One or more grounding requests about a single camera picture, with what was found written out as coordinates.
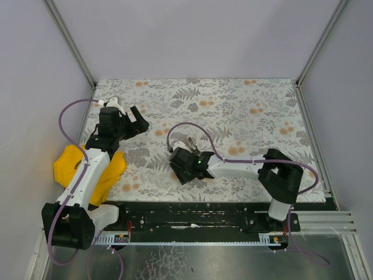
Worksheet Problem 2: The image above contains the floral table mat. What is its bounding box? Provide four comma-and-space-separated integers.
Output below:
93, 79, 325, 202

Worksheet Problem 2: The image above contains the aluminium frame post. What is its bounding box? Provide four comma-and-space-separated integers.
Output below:
43, 0, 97, 89
295, 0, 350, 88

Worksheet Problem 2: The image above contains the aluminium frame post left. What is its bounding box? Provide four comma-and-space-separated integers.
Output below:
43, 0, 97, 89

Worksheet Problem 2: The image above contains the white cable duct strip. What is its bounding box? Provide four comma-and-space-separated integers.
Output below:
96, 228, 288, 247

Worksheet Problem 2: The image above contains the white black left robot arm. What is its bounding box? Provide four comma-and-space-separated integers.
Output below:
41, 106, 149, 250

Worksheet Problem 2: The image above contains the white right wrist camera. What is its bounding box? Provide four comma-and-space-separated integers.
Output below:
172, 141, 187, 149

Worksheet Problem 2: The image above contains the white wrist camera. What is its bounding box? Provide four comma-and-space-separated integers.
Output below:
97, 97, 125, 114
172, 141, 187, 149

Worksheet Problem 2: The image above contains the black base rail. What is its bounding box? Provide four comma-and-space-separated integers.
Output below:
105, 201, 301, 233

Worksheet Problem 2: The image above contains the aluminium frame rail right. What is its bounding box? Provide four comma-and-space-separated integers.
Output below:
293, 81, 340, 211

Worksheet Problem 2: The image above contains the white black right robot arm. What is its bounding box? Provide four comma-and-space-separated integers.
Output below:
170, 147, 304, 222

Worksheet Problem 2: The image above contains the aluminium frame post right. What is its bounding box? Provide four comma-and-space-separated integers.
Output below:
295, 0, 350, 88

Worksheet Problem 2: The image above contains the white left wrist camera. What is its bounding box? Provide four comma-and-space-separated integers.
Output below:
97, 97, 125, 114

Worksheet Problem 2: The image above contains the yellow cloth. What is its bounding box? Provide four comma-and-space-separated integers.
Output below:
52, 143, 128, 207

